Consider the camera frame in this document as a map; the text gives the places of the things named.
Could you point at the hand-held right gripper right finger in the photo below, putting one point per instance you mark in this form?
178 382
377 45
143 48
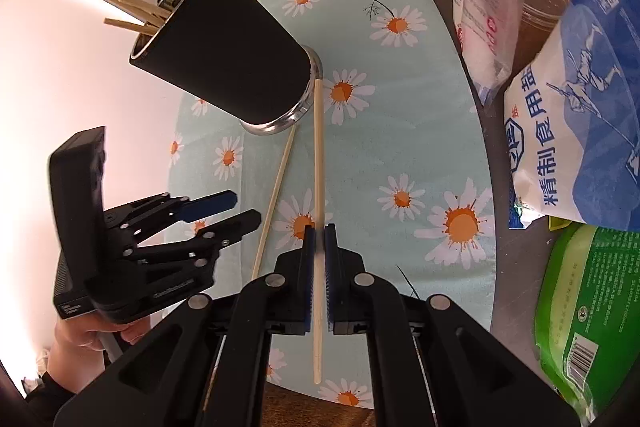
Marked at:
330 267

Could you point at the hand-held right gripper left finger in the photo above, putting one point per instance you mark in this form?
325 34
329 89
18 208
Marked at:
310 267

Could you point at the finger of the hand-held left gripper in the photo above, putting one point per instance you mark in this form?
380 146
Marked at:
235 227
210 204

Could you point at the single wooden chopstick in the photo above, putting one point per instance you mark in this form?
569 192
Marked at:
275 202
318 157

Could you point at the black metal cup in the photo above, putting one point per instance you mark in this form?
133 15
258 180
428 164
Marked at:
225 52

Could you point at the person's left forearm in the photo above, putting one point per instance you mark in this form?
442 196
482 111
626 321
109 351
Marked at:
55 402

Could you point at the person's left hand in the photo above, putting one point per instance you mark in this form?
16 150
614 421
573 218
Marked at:
80 347

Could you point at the daisy printed tablecloth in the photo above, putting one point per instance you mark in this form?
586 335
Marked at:
400 132

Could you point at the green bag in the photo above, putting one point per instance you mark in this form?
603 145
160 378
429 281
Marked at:
595 307

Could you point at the blue and white salt bag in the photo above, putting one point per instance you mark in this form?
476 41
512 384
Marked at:
575 117

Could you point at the white and pink bag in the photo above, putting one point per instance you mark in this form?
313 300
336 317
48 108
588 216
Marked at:
480 7

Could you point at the brown plastic container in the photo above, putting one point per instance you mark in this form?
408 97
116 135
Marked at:
540 22

